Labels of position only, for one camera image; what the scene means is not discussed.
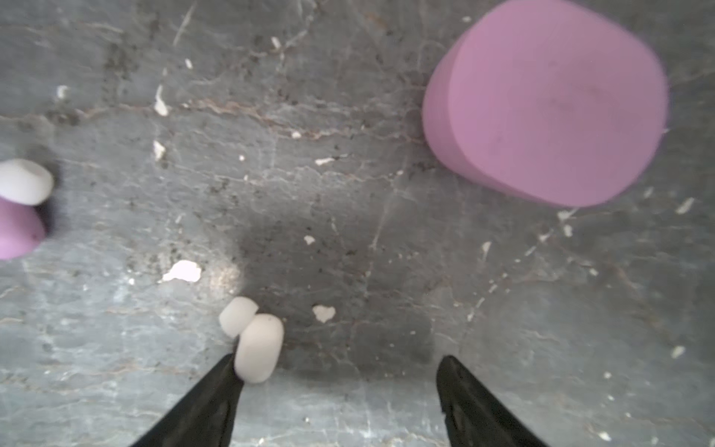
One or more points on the white earbud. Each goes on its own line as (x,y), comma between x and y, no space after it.
(259,339)

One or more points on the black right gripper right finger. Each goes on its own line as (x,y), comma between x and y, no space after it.
(473,415)

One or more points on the purple earbud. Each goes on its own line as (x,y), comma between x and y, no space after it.
(24,185)

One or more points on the pink oval earbud case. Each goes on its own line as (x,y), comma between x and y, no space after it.
(548,101)

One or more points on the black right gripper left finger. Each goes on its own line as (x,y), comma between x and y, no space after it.
(206,414)

